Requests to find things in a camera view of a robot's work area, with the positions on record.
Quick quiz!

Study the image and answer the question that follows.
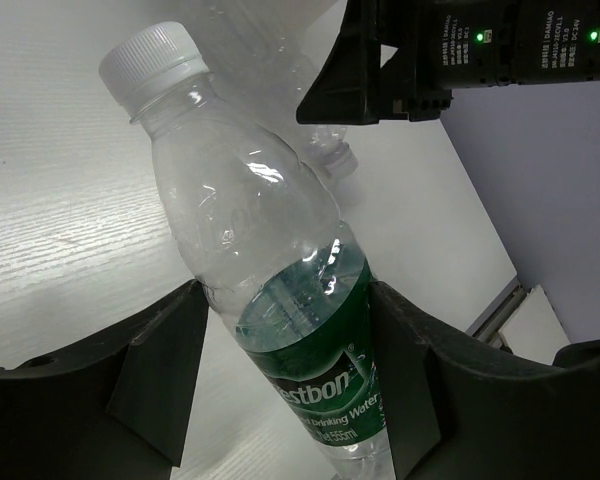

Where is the clear unlabelled plastic bottle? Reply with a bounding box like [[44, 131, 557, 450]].
[[191, 1, 317, 150]]

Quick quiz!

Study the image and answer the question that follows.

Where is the aluminium table rail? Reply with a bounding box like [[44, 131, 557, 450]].
[[466, 277, 527, 345]]

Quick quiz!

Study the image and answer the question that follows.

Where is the white foam front board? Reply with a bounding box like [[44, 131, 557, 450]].
[[499, 285, 570, 365]]

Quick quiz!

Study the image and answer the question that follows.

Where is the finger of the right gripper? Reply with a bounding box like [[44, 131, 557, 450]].
[[296, 1, 410, 125]]

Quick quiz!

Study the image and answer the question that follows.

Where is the clear bottle white label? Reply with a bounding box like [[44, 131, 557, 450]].
[[298, 125, 359, 188]]

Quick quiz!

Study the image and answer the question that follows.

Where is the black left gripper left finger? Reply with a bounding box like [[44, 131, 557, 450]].
[[0, 281, 209, 479]]

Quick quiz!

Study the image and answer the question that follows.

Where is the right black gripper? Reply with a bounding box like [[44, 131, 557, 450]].
[[378, 1, 600, 122]]

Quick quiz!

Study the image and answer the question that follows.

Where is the green label water bottle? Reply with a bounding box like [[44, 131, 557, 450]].
[[99, 21, 395, 479]]

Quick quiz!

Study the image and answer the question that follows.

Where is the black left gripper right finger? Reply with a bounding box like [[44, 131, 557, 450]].
[[369, 281, 600, 479]]

